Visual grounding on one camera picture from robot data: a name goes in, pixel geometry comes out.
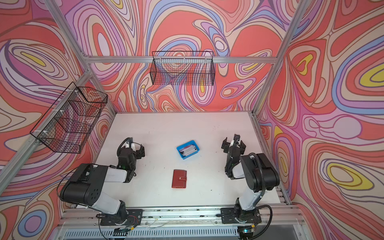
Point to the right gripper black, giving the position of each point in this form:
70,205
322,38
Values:
234,147

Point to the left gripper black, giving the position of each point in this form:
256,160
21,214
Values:
139,151

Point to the red leather card holder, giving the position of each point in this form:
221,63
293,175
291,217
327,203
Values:
179,179

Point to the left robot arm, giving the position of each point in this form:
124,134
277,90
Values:
85,186

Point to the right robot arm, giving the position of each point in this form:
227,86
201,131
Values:
260,175

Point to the blue plastic card tray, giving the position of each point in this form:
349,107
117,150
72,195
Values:
192,142

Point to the stack of credit cards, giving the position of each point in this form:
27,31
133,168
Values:
188,150

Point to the black wire basket left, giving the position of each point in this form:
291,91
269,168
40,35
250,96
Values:
72,118

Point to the black wire basket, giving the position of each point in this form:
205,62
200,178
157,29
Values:
72,118
183,68

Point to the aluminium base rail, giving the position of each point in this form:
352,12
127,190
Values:
185,223

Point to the black wire basket back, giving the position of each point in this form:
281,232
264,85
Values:
183,68

